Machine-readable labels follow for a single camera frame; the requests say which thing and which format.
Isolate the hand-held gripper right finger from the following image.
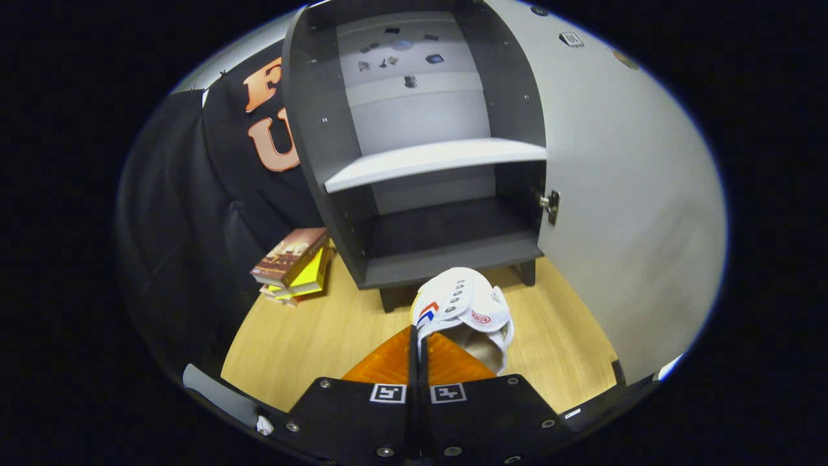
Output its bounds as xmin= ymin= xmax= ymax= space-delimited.
xmin=417 ymin=330 xmax=563 ymax=466

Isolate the brown cover book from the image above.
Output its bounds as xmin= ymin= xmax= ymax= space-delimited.
xmin=250 ymin=227 xmax=331 ymax=287

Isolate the beige shoe cabinet door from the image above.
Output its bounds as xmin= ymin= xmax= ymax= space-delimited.
xmin=482 ymin=0 xmax=728 ymax=387

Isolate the metal door hinge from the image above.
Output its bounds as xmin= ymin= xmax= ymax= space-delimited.
xmin=539 ymin=190 xmax=561 ymax=226

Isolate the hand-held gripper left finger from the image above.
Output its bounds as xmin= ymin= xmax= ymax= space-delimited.
xmin=288 ymin=326 xmax=418 ymax=466

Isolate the white cabinet shelf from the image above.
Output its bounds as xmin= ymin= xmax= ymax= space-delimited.
xmin=323 ymin=137 xmax=548 ymax=194

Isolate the white canvas shoe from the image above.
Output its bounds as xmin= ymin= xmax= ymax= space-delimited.
xmin=409 ymin=267 xmax=516 ymax=376

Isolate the black backdrop cloth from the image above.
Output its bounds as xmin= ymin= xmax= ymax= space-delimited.
xmin=115 ymin=42 xmax=324 ymax=389

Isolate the thin pale book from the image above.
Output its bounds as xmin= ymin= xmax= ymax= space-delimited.
xmin=260 ymin=285 xmax=305 ymax=307

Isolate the yellow book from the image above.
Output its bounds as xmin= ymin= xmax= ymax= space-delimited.
xmin=267 ymin=245 xmax=334 ymax=300

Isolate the grey shoe cabinet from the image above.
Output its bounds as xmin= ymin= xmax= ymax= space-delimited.
xmin=281 ymin=0 xmax=549 ymax=313

